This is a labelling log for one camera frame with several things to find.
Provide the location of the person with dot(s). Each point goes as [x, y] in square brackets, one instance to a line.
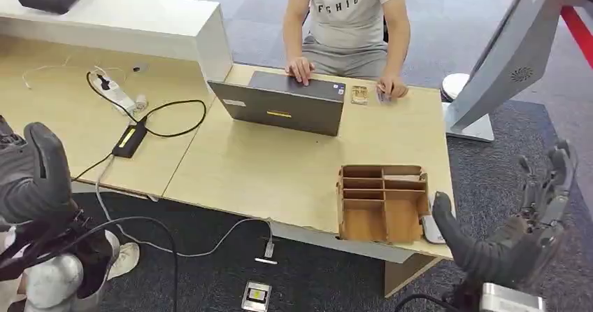
[347, 22]

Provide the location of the white shoe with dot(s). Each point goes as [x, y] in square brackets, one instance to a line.
[125, 259]

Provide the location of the wooden card box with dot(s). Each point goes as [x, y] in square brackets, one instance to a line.
[384, 208]

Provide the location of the grey kiosk screen stand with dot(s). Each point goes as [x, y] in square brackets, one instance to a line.
[509, 55]

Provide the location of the white power strip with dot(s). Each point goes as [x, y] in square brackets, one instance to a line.
[113, 94]

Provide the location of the black power adapter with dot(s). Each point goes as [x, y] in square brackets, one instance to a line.
[129, 141]

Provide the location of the person's left hand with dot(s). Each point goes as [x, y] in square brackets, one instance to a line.
[394, 86]

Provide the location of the small wooden card holder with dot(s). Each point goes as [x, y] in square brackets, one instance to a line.
[359, 95]

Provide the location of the pale grey card reader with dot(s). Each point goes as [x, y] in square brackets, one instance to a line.
[430, 229]

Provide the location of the white counter block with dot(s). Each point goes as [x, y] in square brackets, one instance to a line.
[139, 27]

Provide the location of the white card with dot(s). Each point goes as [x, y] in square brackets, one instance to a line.
[381, 97]

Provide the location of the silver device on floor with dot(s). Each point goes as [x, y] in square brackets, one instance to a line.
[256, 297]

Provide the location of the white round stool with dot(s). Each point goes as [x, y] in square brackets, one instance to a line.
[453, 86]

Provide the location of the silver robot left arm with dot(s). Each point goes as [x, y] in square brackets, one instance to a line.
[55, 282]

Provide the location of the person's right hand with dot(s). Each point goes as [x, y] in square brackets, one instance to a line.
[300, 69]

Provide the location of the grey laptop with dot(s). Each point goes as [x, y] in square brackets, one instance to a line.
[278, 108]

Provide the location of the red bar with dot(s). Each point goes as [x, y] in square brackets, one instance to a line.
[579, 34]

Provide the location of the black office chair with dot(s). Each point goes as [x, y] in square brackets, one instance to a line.
[385, 32]

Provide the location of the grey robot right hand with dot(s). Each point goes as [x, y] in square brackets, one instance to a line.
[509, 254]

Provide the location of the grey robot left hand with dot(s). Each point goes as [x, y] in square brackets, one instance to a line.
[46, 175]

